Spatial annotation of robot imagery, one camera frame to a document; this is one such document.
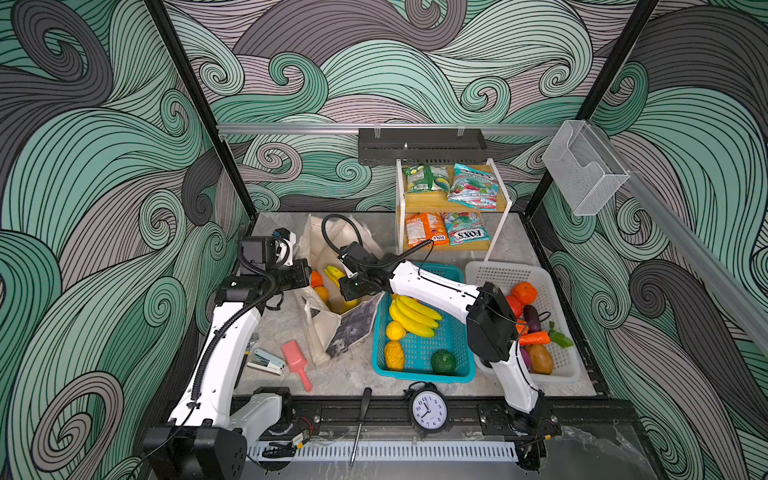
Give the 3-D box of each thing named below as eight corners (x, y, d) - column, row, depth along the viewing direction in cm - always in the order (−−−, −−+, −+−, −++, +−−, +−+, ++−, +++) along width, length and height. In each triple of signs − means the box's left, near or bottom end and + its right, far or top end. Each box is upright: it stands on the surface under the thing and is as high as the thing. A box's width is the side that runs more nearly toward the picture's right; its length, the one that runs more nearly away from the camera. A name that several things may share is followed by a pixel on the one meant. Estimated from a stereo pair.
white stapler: (250, 366, 83) (247, 363, 82) (258, 351, 86) (255, 348, 84) (280, 377, 82) (278, 374, 80) (288, 361, 84) (285, 358, 82)
